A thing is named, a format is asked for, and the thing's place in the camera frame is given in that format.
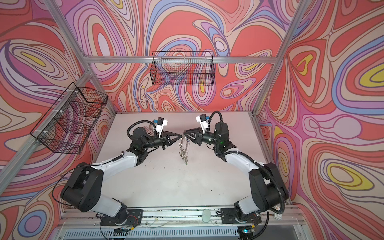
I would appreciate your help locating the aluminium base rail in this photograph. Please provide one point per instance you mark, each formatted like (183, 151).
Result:
(182, 223)

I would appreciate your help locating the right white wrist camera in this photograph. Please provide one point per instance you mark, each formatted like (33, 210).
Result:
(203, 120)

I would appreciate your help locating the black wire basket wall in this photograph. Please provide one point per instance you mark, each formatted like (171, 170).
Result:
(183, 68)
(67, 125)

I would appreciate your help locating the black wire basket left wall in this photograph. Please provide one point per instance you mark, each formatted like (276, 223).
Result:
(67, 125)

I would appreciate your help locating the white oval puck on rail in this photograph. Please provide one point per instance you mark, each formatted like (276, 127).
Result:
(206, 216)

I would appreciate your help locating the white label tag on rail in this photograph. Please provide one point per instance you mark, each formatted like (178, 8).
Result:
(278, 216)

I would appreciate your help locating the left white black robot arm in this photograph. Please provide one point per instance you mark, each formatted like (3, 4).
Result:
(83, 189)

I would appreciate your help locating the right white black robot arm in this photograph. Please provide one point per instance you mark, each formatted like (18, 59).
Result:
(268, 192)

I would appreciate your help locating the black wire basket back wall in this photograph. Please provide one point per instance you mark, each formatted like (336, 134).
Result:
(183, 68)

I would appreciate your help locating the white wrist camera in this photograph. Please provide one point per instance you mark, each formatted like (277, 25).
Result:
(203, 120)
(159, 125)

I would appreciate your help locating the metal disc key ring holder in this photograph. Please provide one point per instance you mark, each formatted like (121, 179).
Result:
(184, 146)

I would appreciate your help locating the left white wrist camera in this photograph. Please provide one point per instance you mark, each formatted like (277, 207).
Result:
(159, 125)

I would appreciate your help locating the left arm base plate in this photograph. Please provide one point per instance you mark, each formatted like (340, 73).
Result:
(130, 217)

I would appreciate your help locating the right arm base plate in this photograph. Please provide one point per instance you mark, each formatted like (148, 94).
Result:
(235, 216)

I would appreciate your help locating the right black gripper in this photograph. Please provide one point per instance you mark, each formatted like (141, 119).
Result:
(199, 136)

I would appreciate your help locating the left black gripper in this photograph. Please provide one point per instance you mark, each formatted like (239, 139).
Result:
(163, 141)

